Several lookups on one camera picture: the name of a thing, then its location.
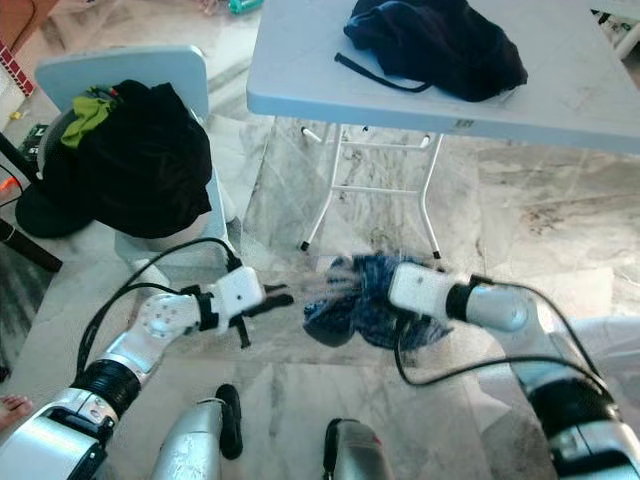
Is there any blue plaid shirt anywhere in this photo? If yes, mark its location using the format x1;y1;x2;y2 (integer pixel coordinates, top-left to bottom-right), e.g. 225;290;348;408
302;252;411;351

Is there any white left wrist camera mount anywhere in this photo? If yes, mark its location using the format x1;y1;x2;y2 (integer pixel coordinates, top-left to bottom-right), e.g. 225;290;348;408
208;265;266;331

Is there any silver left robot leg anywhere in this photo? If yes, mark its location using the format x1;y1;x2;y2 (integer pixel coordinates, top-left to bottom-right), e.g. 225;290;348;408
150;383;243;480

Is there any silver right robot leg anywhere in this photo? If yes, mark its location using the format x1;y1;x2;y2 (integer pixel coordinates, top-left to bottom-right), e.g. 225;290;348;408
322;418;401;480

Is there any white fabric sheet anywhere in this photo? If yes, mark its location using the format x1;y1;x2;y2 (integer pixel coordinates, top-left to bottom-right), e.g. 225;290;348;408
480;315;640;401

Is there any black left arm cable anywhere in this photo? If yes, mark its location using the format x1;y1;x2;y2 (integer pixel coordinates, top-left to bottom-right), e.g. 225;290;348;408
75;237;246;401

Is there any person's bare foot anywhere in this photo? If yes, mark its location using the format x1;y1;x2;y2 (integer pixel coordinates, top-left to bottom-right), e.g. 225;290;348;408
0;395;36;436

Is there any white side table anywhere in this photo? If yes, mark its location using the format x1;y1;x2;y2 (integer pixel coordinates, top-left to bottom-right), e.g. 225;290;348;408
595;0;640;61

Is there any brown mat red border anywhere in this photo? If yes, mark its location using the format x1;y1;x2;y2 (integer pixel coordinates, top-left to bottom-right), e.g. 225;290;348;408
0;0;61;96

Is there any light blue folding table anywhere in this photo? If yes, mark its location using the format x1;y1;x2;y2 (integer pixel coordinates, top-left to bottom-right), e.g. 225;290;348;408
247;0;640;261

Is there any black crate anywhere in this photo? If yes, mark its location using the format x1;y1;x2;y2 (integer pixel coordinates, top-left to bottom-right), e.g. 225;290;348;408
20;122;51;151

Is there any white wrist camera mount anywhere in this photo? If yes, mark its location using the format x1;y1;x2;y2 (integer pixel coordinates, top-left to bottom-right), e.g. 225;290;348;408
388;262;453;321
208;265;266;331

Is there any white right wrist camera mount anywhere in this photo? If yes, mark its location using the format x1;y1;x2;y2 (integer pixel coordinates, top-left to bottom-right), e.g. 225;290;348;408
388;262;453;321

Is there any green cloth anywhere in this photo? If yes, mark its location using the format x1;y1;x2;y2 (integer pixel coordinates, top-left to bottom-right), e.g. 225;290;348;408
60;92;113;151

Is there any silver robot leg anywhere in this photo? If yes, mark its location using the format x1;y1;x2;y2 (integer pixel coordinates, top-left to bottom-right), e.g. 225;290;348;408
150;383;243;480
322;418;401;480

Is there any black t-shirt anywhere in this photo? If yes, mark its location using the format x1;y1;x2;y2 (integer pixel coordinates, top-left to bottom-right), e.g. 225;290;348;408
15;80;213;241

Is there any light blue child chair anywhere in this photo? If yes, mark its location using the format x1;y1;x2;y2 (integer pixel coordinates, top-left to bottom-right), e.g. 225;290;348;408
35;43;241;291

